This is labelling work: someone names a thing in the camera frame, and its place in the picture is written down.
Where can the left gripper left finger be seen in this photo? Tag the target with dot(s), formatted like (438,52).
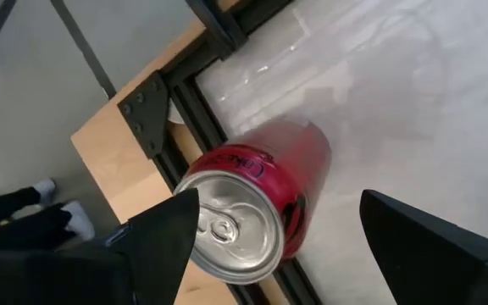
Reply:
(79,271)

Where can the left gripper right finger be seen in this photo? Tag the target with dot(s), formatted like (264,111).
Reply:
(439,262)

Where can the person's foot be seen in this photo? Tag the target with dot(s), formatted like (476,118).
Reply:
(79,221)
(46,190)

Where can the person's leg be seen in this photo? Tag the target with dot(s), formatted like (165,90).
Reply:
(2,207)
(19,231)

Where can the white table cover sheet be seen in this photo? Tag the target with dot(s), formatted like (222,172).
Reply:
(396,106)

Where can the red can with black script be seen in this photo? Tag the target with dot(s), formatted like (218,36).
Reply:
(269,169)

